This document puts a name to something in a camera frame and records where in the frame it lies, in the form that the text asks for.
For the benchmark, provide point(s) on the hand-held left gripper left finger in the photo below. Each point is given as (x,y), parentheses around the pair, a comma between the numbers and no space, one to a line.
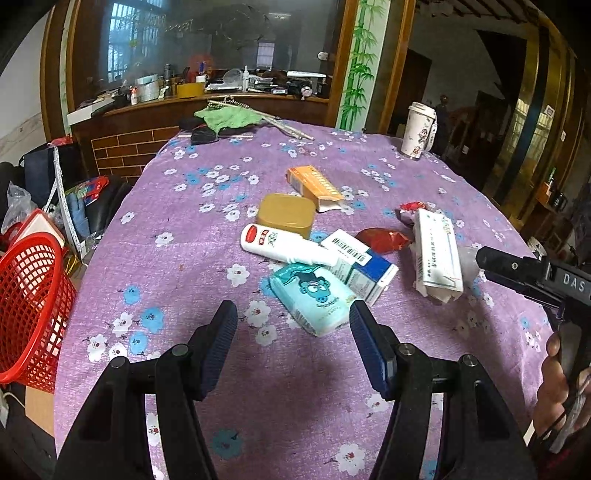
(222,341)

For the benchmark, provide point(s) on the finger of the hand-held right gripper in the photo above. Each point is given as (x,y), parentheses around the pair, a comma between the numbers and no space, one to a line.
(508,272)

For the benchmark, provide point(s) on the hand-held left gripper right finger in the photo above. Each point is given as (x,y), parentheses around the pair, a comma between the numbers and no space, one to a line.
(367,350)

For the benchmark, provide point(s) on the long white medicine box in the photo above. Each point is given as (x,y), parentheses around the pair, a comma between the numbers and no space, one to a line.
(436,254)

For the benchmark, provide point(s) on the light blue tissue packet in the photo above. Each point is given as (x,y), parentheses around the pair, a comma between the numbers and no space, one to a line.
(311,295)

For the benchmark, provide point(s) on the blue and white medicine box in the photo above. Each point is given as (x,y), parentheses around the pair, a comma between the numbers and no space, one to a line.
(367,272)

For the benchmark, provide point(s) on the white tube with red cap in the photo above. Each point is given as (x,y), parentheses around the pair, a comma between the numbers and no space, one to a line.
(281,247)

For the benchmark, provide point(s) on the red snack wrapper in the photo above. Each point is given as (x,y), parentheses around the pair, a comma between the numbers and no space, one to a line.
(381,240)

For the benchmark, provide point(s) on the red plastic basket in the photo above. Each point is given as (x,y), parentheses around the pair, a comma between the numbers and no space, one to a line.
(27,295)

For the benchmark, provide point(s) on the person's right hand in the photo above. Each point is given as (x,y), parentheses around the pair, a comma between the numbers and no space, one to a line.
(549,392)

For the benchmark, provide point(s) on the purple floral tablecloth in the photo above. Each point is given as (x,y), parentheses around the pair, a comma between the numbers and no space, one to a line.
(184,277)

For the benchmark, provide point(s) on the small red and white wrapper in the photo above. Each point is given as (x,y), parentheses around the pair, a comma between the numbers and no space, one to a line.
(411,208)

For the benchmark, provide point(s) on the tan plastic lid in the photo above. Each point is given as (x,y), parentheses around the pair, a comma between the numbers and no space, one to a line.
(284,212)

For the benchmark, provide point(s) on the printed paper cup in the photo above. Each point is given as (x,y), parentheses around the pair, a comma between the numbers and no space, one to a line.
(418,129)

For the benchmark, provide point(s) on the orange medicine box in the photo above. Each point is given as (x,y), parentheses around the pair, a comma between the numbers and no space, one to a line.
(311,182)

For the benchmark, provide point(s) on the blue cloth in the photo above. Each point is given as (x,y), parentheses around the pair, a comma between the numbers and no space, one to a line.
(79,214)

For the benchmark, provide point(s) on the red and green packet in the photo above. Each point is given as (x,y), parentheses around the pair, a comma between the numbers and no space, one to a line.
(87,187)

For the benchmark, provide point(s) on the black pouch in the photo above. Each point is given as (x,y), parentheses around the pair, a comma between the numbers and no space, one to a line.
(203,136)

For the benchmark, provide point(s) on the white measuring tape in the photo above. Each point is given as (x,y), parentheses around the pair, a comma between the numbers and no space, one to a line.
(64,203)

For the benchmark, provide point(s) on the green cloth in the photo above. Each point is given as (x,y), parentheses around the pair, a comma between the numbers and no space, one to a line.
(226,117)

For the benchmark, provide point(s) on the bundle of metal rods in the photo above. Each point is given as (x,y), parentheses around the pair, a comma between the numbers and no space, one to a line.
(277,121)

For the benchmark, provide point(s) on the clear plastic bag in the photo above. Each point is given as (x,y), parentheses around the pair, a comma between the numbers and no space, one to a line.
(18,205)

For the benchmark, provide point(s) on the black bag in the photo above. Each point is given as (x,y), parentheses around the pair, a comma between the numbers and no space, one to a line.
(44,170)

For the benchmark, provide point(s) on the bamboo painted pillar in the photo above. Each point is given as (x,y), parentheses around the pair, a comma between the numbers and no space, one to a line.
(358,69)

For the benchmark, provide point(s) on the small white bottle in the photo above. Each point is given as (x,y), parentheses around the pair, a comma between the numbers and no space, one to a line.
(245,79)

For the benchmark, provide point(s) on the white board with red frame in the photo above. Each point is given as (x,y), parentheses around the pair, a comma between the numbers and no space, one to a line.
(39,226)

